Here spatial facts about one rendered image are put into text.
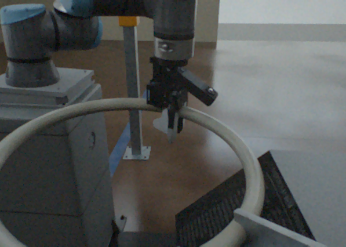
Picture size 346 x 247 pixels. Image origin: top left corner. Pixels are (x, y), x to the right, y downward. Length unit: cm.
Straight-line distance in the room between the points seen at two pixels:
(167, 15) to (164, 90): 16
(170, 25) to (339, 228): 50
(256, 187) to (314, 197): 21
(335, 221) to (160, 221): 129
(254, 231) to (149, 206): 152
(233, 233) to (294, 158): 42
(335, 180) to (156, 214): 128
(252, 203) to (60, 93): 83
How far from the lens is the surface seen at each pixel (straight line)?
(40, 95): 117
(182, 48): 64
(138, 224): 181
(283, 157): 81
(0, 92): 124
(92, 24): 123
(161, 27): 64
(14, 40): 119
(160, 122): 72
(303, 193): 70
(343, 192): 74
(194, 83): 67
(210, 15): 699
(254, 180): 52
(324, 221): 65
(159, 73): 69
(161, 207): 190
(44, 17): 120
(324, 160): 84
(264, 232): 42
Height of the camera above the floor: 127
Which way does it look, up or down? 27 degrees down
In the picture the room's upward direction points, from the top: straight up
